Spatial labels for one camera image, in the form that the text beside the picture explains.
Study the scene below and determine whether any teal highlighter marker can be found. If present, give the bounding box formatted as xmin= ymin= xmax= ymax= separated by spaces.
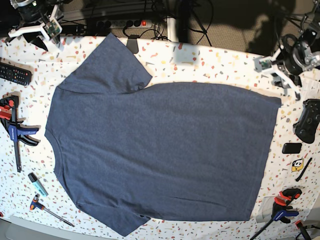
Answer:
xmin=28 ymin=172 xmax=49 ymax=197

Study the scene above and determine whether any white power strip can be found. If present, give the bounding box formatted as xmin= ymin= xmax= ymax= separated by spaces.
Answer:
xmin=95 ymin=19 xmax=153 ymax=29

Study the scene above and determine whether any blue black bar clamp right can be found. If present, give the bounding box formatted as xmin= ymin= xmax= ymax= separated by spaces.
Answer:
xmin=250 ymin=188 xmax=302 ymax=240

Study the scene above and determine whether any red black clamp corner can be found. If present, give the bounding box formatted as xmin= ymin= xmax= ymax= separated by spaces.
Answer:
xmin=295 ymin=220 xmax=312 ymax=240

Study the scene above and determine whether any black game controller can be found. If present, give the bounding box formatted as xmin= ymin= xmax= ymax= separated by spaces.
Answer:
xmin=293 ymin=99 xmax=320 ymax=144

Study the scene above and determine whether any black TV remote control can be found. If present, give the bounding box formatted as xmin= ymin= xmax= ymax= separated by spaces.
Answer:
xmin=0 ymin=62 xmax=32 ymax=86

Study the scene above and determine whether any clear plastic bag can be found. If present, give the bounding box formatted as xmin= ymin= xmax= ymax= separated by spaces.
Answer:
xmin=255 ymin=196 xmax=275 ymax=223

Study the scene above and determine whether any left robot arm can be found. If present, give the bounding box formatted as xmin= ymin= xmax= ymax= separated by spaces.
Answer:
xmin=254 ymin=0 xmax=320 ymax=101

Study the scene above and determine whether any orange blue T-handle hex key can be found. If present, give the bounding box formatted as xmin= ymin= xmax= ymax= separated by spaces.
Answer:
xmin=29 ymin=194 xmax=75 ymax=227

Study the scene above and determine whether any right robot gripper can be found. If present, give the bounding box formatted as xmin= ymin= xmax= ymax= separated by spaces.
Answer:
xmin=4 ymin=4 xmax=63 ymax=52

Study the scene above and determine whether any blue black bar clamp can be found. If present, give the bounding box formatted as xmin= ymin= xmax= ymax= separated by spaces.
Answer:
xmin=0 ymin=95 xmax=40 ymax=173
xmin=250 ymin=188 xmax=302 ymax=240

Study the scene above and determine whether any blue grey T-shirt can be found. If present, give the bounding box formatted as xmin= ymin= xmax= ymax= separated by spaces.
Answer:
xmin=45 ymin=34 xmax=282 ymax=236

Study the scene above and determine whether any yellow cartoon sticker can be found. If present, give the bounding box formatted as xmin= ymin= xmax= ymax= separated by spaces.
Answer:
xmin=291 ymin=158 xmax=304 ymax=172

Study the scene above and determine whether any black cable tie strip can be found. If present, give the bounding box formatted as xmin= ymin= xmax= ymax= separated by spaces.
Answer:
xmin=295 ymin=157 xmax=313 ymax=182

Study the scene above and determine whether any blue black bar clamp left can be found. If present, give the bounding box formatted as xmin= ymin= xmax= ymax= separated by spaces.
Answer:
xmin=0 ymin=95 xmax=40 ymax=173

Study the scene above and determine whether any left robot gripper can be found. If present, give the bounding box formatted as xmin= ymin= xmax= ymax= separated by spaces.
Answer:
xmin=254 ymin=34 xmax=320 ymax=101

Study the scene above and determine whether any white paper sheet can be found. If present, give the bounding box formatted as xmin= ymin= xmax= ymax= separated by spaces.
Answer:
xmin=300 ymin=74 xmax=320 ymax=101

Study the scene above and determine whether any small black case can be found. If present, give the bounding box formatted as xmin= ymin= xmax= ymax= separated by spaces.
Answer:
xmin=282 ymin=142 xmax=302 ymax=154

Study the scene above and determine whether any black table clamp mount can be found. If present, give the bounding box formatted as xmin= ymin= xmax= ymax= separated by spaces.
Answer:
xmin=126 ymin=34 xmax=140 ymax=54

